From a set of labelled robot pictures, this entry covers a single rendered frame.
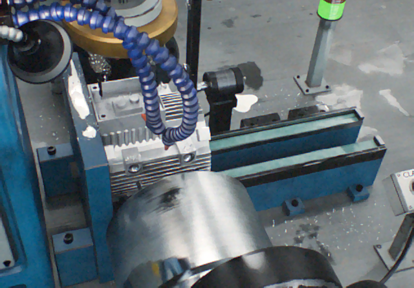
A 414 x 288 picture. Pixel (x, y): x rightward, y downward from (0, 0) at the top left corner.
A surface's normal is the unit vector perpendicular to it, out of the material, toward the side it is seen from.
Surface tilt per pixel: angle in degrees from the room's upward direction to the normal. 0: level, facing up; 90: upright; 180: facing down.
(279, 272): 4
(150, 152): 0
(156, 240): 32
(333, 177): 90
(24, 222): 90
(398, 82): 0
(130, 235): 51
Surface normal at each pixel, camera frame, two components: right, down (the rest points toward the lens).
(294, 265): 0.28, -0.72
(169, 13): 0.06, -0.70
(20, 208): 0.31, 0.69
